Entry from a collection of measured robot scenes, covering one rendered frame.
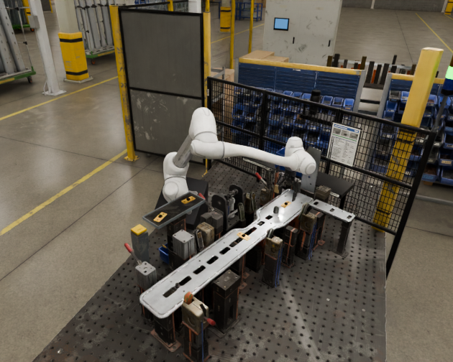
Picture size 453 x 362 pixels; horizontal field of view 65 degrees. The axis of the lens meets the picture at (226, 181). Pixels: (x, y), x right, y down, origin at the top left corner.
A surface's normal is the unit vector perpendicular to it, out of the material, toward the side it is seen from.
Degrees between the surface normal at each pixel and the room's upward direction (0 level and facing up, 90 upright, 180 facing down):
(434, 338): 0
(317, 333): 0
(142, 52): 91
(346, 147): 90
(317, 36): 90
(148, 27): 89
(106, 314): 0
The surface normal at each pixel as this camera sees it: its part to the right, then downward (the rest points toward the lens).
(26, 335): 0.03, -0.87
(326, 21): -0.36, 0.46
